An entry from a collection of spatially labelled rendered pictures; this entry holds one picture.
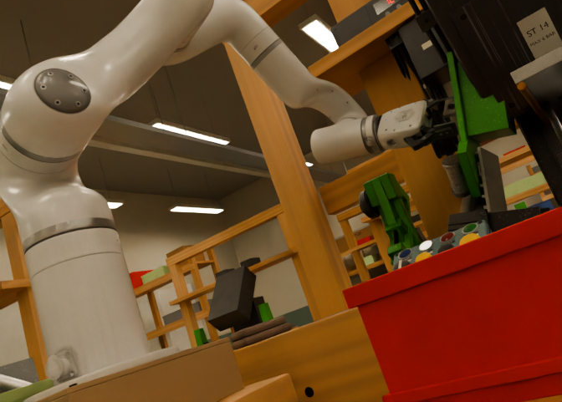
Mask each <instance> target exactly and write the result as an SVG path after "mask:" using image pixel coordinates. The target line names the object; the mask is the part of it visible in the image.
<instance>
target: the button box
mask: <svg viewBox="0 0 562 402"><path fill-rule="evenodd" d="M474 224H476V225H477V226H476V228H475V229H474V230H473V231H471V232H464V231H463V229H464V227H463V228H460V229H458V230H456V231H454V232H452V233H453V237H452V238H451V239H450V240H448V241H446V242H442V241H441V238H442V237H438V238H435V239H433V240H428V241H430V242H432V244H431V245H430V246H429V248H427V249H425V250H421V249H420V245H421V244H420V245H418V246H415V247H412V248H407V249H410V250H411V253H410V254H409V255H408V256H407V257H403V258H400V257H399V255H400V253H401V252H402V251H401V252H399V253H397V254H396V255H395V256H394V262H393V268H392V271H394V266H395V265H396V264H397V263H398V262H399V261H400V260H407V261H408V262H409V263H410V264H412V263H414V262H416V257H417V256H418V255H419V254H421V253H423V252H428V253H430V254H431V256H433V255H436V254H438V253H437V251H438V249H439V247H441V246H442V245H444V244H447V243H450V244H452V245H453V246H454V247H457V246H459V242H460V240H461V239H462V238H463V237H464V236H466V235H467V234H470V233H475V234H478V235H479V236H480V237H483V236H486V235H487V234H490V233H492V230H491V229H490V228H489V225H488V224H487V222H486V221H485V220H481V221H478V222H475V223H474ZM445 234H446V233H445ZM445 234H443V235H445ZM443 235H442V236H443Z"/></svg>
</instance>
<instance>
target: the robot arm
mask: <svg viewBox="0 0 562 402"><path fill-rule="evenodd" d="M224 42H225V43H228V44H230V45H231V46H232V47H233V48H234V49H235V50H236V52H237V53H238V54H239V55H240V56H241V57H242V58H243V59H244V60H245V62H246V63H247V64H248V65H249V66H250V67H251V68H252V69H253V71H254V72H255V73H256V74H257V75H258V76H259V77H260V78H261V79H262V80H263V81H264V82H265V84H266V85H267V86H268V87H269V88H270V89H271V90H272V91H273V92H274V93H275V94H276V95H277V96H278V97H279V98H280V99H281V100H282V101H283V102H284V103H285V104H286V105H287V106H288V107H290V108H292V109H300V108H303V107H310V108H313V109H316V110H318V111H320V112H321V113H323V114H325V115H326V116H327V117H328V118H329V119H330V120H331V121H333V122H334V123H335V124H334V125H331V126H328V127H324V128H321V129H317V130H315V131H314V132H313V133H312V135H311V140H310V144H311V150H312V152H313V155H314V158H315V159H316V160H317V161H318V162H319V163H320V164H321V165H325V164H329V163H334V162H337V161H342V160H349V159H353V158H357V157H361V156H365V155H373V154H376V153H381V152H384V151H385V150H389V149H399V148H405V147H411V148H412V149H413V150H414V151H416V150H419V149H421V148H422V147H424V146H428V145H430V144H431V143H432V142H437V141H438V140H440V139H445V138H449V137H453V136H457V135H458V130H457V126H456V123H455V122H454V121H452V122H447V123H444V124H440V125H434V129H433V128H431V125H432V117H433V116H435V115H437V114H439V113H440V112H442V113H443V111H444V105H445V100H448V99H453V96H452V97H448V98H445V99H423V100H421V101H418V102H415V103H412V104H407V105H404V106H401V107H399V108H397V109H393V110H391V111H389V112H386V113H384V114H383V115H377V114H373V115H371V116H367V114H366V113H365V111H364V110H363V109H362V108H361V107H360V106H359V105H358V104H357V103H356V101H355V100H354V99H353V98H352V97H351V96H350V95H349V94H348V93H347V92H346V91H345V90H343V89H342V88H341V87H340V86H338V85H337V84H334V83H331V82H330V81H327V80H323V79H318V78H316V77H314V76H313V75H312V74H311V73H310V72H309V71H308V70H307V69H306V68H305V67H304V66H303V64H302V63H301V62H300V61H299V60H298V59H297V57H296V56H295V55H294V54H293V53H292V52H291V50H290V49H289V48H288V47H287V46H286V45H285V43H284V42H283V41H282V40H281V39H280V38H279V37H278V35H277V34H276V33H275V32H274V31H273V30H272V29H271V28H270V27H269V26H268V25H267V24H266V23H265V22H264V20H263V19H262V18H261V17H260V16H259V15H258V14H257V13H256V11H255V10H254V9H253V8H252V7H250V6H249V5H248V4H247V3H246V2H244V1H243V0H141V1H140V2H139V3H138V4H137V5H136V6H135V8H134V9H133V10H132V11H131V12H130V13H129V15H128V16H127V17H126V18H125V19H124V20H123V21H122V22H121V23H120V24H119V25H118V26H117V27H116V28H115V29H114V30H113V31H111V32H110V33H109V34H107V35H106V36H105V37H103V38H102V39H101V40H100V41H99V42H98V43H96V44H95V45H93V46H92V47H91V48H89V49H87V50H85V51H84V52H82V53H76V54H71V55H65V56H60V57H56V58H52V59H48V60H45V61H43V62H41V63H39V64H35V65H34V66H33V67H31V68H29V69H27V70H26V71H25V72H23V73H22V74H21V75H20V76H19V77H18V78H17V79H16V80H15V82H14V83H13V84H12V86H11V87H10V89H9V91H8V93H7V95H6V97H5V100H4V102H3V106H2V108H1V111H0V197H1V198H2V200H3V202H4V203H5V204H6V206H7V207H8V208H9V210H10V211H11V212H12V214H13V216H14V218H15V220H16V222H17V224H18V230H19V234H20V238H21V243H22V246H23V253H24V256H25V261H26V264H27V269H28V275H29V279H30V282H31V287H32V290H33V297H34V301H35V305H36V309H37V312H38V319H39V322H40V327H41V330H42V335H43V341H44V345H45V348H46V353H47V356H48V362H47V364H46V369H45V370H46V375H47V376H48V378H49V379H51V380H53V382H54V387H53V388H50V389H47V390H45V391H43V392H40V393H38V394H36V395H33V396H31V397H29V398H27V399H26V400H24V402H36V401H38V400H40V399H43V398H45V397H48V396H50V395H51V394H55V393H57V392H59V391H61V390H63V389H67V388H68V387H69V386H70V385H71V384H76V383H77V384H82V383H84V382H87V381H91V380H93V379H98V378H100V377H103V376H106V375H109V374H113V373H116V372H119V371H121V370H125V369H129V368H132V367H135V366H137V365H140V364H145V363H148V362H150V361H153V360H156V359H161V358H164V357H166V356H169V355H172V354H176V353H180V350H179V347H178V346H174V347H170V348H166V349H161V350H157V351H155V352H151V348H150V345H149V342H148V339H147V336H146V331H145V328H144V324H143V322H142V318H141V313H140V309H139V307H138V303H137V301H136V297H135V292H134V289H133V286H132V282H131V280H130V274H129V271H128V268H127V265H126V262H125V257H124V253H123V250H122V247H121V244H120V239H119V236H118V232H117V230H116V226H115V221H114V218H113V216H112V213H111V210H110V206H109V204H108V202H107V200H106V199H105V198H104V197H103V196H102V195H101V194H100V193H98V192H97V191H94V190H91V189H90V188H87V187H85V186H84V184H83V183H82V181H81V179H80V177H79V172H78V158H79V157H80V155H81V153H82V152H83V150H84V148H85V147H86V145H87V144H88V143H89V141H90V139H91V138H92V136H93V135H94V134H95V132H96V131H97V130H98V128H99V127H100V126H101V125H102V123H103V122H104V120H105V119H106V117H107V116H108V115H109V114H110V112H111V111H112V110H113V109H114V108H115V107H116V106H117V105H119V104H121V103H123V102H124V101H126V100H127V99H128V98H129V97H131V95H133V94H134V93H135V92H136V91H137V90H138V89H139V88H140V87H142V86H143V85H144V84H145V83H146V82H147V81H148V80H149V79H150V78H151V77H152V76H153V75H154V74H155V73H156V72H157V71H158V70H159V69H160V67H161V66H168V65H174V64H179V63H182V62H185V61H187V60H188V59H192V58H193V57H195V56H197V55H198V54H200V53H203V52H204V51H206V50H208V49H210V48H212V47H214V46H216V45H218V44H220V43H224ZM431 108H432V109H434V110H433V111H432V112H431ZM426 111H427V114H428V115H427V114H426Z"/></svg>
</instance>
